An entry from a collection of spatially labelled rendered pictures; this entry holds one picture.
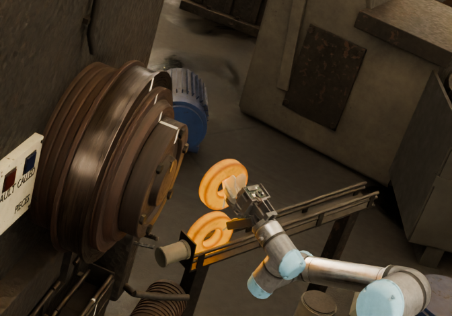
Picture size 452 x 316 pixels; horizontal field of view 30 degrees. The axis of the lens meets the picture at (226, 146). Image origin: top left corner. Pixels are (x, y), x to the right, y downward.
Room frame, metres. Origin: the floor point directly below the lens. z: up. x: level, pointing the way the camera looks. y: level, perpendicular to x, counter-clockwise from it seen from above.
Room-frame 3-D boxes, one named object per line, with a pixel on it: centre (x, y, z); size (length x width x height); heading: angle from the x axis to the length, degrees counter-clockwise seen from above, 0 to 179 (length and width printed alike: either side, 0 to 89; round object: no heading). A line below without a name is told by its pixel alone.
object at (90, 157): (1.66, 0.23, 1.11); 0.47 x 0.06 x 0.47; 172
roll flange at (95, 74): (1.67, 0.31, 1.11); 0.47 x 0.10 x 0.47; 172
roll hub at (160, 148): (1.64, 0.13, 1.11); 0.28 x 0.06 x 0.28; 172
